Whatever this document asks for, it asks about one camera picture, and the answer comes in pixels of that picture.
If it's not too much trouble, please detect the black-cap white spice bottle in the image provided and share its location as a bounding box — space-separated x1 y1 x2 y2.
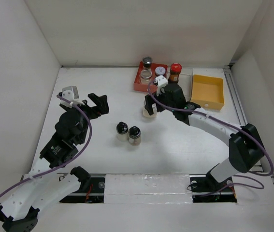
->
116 121 129 142

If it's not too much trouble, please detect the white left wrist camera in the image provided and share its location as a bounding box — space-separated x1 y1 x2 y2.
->
59 86 84 108

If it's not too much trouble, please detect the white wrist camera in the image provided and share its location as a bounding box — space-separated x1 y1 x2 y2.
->
154 75 168 96
59 86 84 108

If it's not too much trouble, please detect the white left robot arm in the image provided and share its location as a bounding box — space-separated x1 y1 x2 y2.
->
0 90 109 232

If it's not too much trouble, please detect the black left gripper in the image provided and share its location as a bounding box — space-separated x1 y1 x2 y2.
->
62 93 109 144

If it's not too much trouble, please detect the silver-lid clear glass jar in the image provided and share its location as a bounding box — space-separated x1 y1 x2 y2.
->
139 69 152 85

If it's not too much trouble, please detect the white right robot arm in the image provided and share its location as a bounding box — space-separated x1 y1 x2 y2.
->
144 84 266 194

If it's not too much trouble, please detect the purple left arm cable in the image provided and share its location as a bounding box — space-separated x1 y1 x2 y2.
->
0 94 93 216

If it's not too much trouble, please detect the clear plastic bin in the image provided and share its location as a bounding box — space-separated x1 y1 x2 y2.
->
167 68 193 101

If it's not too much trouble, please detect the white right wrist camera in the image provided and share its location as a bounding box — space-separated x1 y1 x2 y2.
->
154 75 168 96

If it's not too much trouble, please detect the red-lid dark sauce jar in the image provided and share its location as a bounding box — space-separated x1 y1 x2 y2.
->
168 63 182 83

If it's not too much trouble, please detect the silver-cap white spice shaker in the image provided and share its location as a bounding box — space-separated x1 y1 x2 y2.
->
142 56 153 70

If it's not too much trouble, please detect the black-cap brown spice bottle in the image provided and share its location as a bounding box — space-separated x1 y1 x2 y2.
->
128 126 141 146

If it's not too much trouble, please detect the yellow plastic bin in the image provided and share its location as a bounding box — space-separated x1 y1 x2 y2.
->
191 74 225 111

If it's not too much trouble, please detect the white-lid small brown jar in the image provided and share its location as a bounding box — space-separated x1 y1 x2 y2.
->
155 66 166 77

